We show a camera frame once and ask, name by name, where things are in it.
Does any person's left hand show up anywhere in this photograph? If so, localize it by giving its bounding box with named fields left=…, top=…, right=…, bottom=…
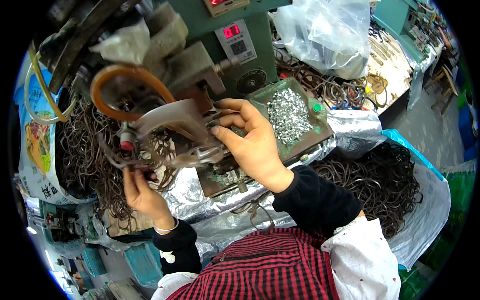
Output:
left=123, top=167, right=176, bottom=230

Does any person's right hand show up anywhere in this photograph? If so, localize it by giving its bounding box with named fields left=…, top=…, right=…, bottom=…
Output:
left=209, top=98, right=295, bottom=194

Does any red capped connector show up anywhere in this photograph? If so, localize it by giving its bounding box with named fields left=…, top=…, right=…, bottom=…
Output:
left=119, top=122, right=139, bottom=152

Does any hanging pile of brown bands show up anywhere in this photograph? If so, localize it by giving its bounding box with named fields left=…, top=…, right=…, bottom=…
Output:
left=55, top=93, right=178, bottom=230

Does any translucent plastic guard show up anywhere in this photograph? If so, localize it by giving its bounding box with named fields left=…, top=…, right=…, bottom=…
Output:
left=135, top=98, right=213, bottom=151

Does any small green machine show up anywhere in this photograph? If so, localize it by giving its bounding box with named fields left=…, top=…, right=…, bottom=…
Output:
left=38, top=202, right=88, bottom=256

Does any teal plastic crate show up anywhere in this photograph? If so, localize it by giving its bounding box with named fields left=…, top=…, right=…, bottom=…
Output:
left=80, top=245, right=108, bottom=278

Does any white printed sack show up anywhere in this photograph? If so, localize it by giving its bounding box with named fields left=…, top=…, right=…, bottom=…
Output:
left=14, top=68, right=95, bottom=206

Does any grey flat box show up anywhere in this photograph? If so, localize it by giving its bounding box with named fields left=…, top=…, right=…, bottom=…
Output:
left=108, top=278, right=148, bottom=300

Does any loose brown band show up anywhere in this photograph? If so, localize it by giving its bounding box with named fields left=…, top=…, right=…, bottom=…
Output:
left=231, top=192, right=277, bottom=232

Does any crumpled white plastic wrap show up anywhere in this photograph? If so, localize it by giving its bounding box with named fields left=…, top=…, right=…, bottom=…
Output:
left=89, top=17, right=152, bottom=67

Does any black round dial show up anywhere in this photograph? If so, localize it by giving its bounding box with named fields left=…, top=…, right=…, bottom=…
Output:
left=236, top=68, right=268, bottom=95

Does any person's body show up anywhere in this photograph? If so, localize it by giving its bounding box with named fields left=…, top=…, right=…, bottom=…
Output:
left=150, top=215, right=403, bottom=300

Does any pile of silver metal clips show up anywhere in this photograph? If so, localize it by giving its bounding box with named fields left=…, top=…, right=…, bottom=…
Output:
left=267, top=88, right=314, bottom=146

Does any white counter with red digits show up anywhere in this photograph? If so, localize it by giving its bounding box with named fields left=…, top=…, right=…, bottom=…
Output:
left=214, top=19, right=258, bottom=65

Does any green press machine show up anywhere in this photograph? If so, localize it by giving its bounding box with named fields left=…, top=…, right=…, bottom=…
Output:
left=37, top=0, right=335, bottom=198

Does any beige display box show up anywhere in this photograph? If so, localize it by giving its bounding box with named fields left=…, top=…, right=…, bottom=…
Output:
left=202, top=0, right=251, bottom=18

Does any tangle of brown bands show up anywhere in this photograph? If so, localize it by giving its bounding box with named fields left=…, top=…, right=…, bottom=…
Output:
left=275, top=48, right=389, bottom=112

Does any clear plastic bag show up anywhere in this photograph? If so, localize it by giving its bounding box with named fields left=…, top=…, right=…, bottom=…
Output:
left=271, top=0, right=373, bottom=81

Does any heap of dark brown bands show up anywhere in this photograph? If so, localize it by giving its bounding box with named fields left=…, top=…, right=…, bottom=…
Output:
left=312, top=142, right=424, bottom=239

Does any white sack with blue liner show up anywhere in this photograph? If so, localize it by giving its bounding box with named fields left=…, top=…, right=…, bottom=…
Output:
left=310, top=128, right=452, bottom=271

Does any workbench with green machine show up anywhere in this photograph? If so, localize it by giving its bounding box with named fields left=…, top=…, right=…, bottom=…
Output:
left=365, top=0, right=457, bottom=113

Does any green woven sack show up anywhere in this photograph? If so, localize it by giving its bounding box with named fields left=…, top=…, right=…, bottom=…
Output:
left=397, top=159, right=479, bottom=300

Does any wooden stool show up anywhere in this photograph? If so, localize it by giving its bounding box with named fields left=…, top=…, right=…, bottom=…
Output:
left=425, top=66, right=459, bottom=115

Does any silver bracelet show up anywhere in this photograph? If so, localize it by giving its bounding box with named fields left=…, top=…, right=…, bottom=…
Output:
left=154, top=217, right=180, bottom=236

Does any orange rubber hose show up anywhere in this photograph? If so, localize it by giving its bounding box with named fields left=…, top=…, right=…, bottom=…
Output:
left=89, top=64, right=177, bottom=123

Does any yellowish clear hose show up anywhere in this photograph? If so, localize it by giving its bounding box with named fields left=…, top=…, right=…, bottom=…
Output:
left=24, top=40, right=78, bottom=127

